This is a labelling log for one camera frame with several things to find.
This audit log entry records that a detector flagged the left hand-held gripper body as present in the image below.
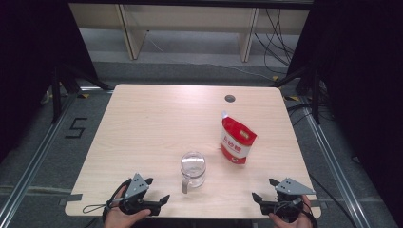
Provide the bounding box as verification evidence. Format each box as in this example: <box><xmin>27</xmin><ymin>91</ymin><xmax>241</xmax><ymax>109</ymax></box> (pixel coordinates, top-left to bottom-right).
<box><xmin>118</xmin><ymin>172</ymin><xmax>161</xmax><ymax>217</ymax></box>

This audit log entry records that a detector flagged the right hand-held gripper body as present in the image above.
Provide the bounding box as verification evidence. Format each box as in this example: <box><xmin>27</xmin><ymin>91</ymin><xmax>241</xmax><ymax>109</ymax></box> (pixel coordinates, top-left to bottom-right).
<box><xmin>259</xmin><ymin>177</ymin><xmax>317</xmax><ymax>222</ymax></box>

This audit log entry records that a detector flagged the glass jar with hinged lid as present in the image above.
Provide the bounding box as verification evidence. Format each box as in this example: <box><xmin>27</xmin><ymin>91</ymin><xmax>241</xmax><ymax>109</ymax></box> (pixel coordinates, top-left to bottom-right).
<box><xmin>180</xmin><ymin>151</ymin><xmax>207</xmax><ymax>195</ymax></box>

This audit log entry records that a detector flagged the red and white sugar bag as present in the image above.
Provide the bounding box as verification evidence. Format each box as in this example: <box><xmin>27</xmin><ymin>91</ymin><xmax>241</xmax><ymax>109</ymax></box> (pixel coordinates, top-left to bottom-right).
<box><xmin>220</xmin><ymin>110</ymin><xmax>259</xmax><ymax>165</ymax></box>

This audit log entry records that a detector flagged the person's right hand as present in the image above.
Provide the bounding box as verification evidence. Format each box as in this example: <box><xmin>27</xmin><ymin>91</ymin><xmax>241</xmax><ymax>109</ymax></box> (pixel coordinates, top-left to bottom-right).
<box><xmin>268</xmin><ymin>194</ymin><xmax>315</xmax><ymax>228</ymax></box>

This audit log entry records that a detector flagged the person's left hand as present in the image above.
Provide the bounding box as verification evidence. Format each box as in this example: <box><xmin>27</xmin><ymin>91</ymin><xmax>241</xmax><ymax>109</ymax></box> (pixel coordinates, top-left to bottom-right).
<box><xmin>103</xmin><ymin>204</ymin><xmax>152</xmax><ymax>228</ymax></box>

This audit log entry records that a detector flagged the black metal stand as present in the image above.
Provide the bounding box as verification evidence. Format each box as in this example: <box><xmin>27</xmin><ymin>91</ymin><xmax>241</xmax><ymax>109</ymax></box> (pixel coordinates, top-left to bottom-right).
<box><xmin>272</xmin><ymin>65</ymin><xmax>321</xmax><ymax>125</ymax></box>
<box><xmin>50</xmin><ymin>63</ymin><xmax>112</xmax><ymax>124</ymax></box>

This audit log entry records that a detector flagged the black curtain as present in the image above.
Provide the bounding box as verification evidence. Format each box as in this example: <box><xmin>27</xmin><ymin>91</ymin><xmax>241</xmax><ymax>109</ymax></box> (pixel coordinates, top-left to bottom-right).
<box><xmin>0</xmin><ymin>0</ymin><xmax>100</xmax><ymax>163</ymax></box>
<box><xmin>286</xmin><ymin>0</ymin><xmax>403</xmax><ymax>228</ymax></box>

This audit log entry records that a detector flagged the beige wooden shelf unit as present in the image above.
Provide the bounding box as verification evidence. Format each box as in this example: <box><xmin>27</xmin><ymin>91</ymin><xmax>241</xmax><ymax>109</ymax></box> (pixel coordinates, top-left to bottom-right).
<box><xmin>68</xmin><ymin>3</ymin><xmax>311</xmax><ymax>63</ymax></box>

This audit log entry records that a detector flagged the grey cord loop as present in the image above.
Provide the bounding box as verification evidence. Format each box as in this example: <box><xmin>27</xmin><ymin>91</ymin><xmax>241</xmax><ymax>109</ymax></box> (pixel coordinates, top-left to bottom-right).
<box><xmin>82</xmin><ymin>198</ymin><xmax>126</xmax><ymax>215</ymax></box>

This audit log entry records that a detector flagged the black floor cable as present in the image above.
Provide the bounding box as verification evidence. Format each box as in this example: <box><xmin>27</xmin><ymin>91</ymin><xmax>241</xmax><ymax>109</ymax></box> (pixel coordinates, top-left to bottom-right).
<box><xmin>308</xmin><ymin>173</ymin><xmax>359</xmax><ymax>228</ymax></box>

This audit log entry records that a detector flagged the aluminium floor rail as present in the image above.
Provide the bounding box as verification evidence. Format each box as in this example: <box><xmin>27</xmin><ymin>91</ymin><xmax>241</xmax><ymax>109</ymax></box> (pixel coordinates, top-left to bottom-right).
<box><xmin>0</xmin><ymin>91</ymin><xmax>80</xmax><ymax>223</ymax></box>
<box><xmin>298</xmin><ymin>98</ymin><xmax>381</xmax><ymax>228</ymax></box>

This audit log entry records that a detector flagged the white floor cable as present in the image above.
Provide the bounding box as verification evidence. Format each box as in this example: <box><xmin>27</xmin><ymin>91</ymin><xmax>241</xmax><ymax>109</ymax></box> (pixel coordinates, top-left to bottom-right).
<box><xmin>146</xmin><ymin>29</ymin><xmax>275</xmax><ymax>81</ymax></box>

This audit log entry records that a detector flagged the bundle of black cables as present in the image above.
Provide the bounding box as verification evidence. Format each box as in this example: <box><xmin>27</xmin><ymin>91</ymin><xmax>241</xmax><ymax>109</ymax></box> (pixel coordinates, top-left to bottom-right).
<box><xmin>255</xmin><ymin>9</ymin><xmax>297</xmax><ymax>76</ymax></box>

